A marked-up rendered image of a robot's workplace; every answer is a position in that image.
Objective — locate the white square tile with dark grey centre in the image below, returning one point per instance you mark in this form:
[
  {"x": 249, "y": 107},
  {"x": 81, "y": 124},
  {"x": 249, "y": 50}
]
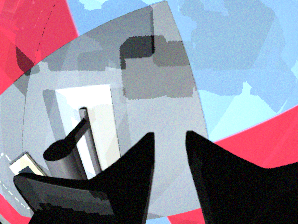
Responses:
[{"x": 27, "y": 165}]

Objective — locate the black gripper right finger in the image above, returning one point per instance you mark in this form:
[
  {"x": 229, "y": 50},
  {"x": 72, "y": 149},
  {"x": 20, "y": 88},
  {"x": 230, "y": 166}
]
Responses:
[{"x": 230, "y": 189}]

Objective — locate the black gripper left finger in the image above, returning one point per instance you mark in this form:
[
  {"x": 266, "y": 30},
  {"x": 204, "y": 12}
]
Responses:
[{"x": 118, "y": 195}]

